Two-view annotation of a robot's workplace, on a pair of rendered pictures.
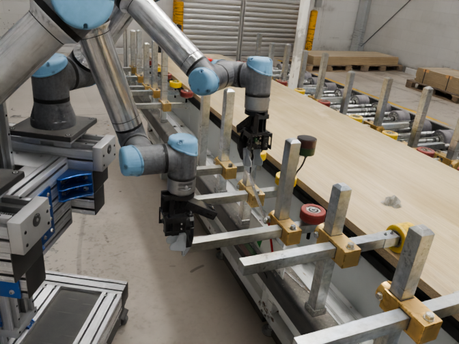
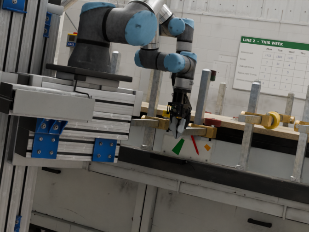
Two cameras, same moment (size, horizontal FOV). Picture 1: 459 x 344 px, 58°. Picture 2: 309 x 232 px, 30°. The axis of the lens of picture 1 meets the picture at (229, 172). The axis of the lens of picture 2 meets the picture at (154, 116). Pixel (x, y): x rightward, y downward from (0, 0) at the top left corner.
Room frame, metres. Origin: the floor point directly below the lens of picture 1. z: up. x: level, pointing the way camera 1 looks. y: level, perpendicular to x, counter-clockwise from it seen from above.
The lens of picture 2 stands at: (-0.80, 1.76, 1.02)
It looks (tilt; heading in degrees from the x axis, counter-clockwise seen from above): 3 degrees down; 320
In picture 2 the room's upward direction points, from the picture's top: 9 degrees clockwise
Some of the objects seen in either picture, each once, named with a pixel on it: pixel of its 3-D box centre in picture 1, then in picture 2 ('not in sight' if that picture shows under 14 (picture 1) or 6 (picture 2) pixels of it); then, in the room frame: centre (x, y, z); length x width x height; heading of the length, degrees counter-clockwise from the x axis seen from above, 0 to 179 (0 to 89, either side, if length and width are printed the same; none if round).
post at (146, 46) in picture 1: (146, 76); not in sight; (2.98, 0.66, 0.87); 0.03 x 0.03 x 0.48; 25
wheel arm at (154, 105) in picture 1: (155, 106); not in sight; (2.47, 0.49, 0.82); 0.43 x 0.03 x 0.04; 115
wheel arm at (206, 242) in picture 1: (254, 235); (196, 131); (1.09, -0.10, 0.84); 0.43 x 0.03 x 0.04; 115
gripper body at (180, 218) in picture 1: (177, 210); (180, 103); (0.98, 0.13, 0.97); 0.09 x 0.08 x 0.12; 115
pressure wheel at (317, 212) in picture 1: (311, 223); (211, 129); (1.17, -0.28, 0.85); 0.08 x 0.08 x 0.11
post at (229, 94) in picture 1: (224, 145); (110, 97); (1.62, 0.03, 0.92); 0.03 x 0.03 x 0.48; 25
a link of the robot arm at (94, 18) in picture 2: not in sight; (98, 22); (0.88, 0.66, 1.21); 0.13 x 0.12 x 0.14; 24
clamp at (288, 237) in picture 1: (284, 226); (201, 130); (1.15, -0.19, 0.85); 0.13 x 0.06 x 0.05; 25
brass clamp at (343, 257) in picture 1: (335, 244); (255, 118); (0.92, -0.29, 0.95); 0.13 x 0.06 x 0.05; 25
